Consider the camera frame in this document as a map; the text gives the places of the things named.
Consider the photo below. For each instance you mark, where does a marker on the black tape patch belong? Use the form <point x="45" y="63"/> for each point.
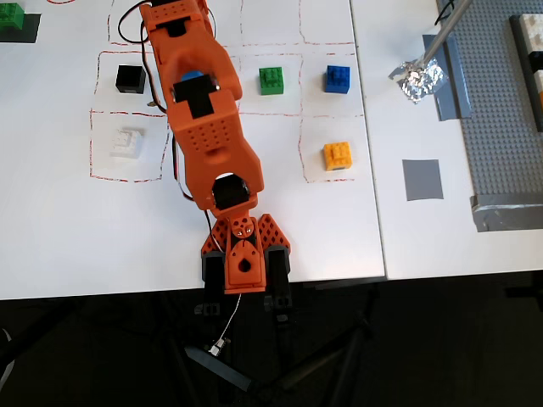
<point x="31" y="29"/>

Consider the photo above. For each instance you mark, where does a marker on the white lego brick stack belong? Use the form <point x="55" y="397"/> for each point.
<point x="534" y="34"/>

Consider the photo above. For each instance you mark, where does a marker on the silver duct tape strip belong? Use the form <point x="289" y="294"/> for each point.
<point x="507" y="214"/>

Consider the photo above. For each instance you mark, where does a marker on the blue lego block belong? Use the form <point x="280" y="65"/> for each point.
<point x="338" y="79"/>

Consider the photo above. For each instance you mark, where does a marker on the metal pole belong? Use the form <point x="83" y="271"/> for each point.
<point x="445" y="34"/>

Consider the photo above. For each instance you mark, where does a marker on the grey lego baseplate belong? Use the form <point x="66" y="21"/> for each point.
<point x="496" y="127"/>

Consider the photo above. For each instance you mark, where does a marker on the black table clamp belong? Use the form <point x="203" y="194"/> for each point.
<point x="278" y="280"/>
<point x="213" y="280"/>

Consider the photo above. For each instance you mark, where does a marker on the black tripod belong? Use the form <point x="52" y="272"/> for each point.
<point x="305" y="369"/>

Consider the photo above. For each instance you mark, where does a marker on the green lego block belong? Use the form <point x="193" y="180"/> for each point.
<point x="10" y="16"/>
<point x="271" y="80"/>

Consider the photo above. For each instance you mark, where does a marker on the black lego frame strip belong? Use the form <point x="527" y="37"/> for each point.
<point x="519" y="42"/>

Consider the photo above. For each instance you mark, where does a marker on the black lego block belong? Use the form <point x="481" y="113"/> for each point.
<point x="129" y="78"/>

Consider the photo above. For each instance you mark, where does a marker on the orange lego block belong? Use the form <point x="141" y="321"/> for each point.
<point x="338" y="156"/>

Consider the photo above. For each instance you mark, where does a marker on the white lego block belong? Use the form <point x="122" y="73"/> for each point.
<point x="125" y="143"/>

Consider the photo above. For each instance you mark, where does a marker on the crumpled aluminium foil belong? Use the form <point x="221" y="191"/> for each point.
<point x="418" y="80"/>

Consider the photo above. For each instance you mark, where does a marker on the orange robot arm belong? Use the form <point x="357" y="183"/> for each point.
<point x="203" y="140"/>

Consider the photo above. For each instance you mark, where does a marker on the grey tape square marker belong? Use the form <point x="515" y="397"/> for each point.
<point x="423" y="180"/>

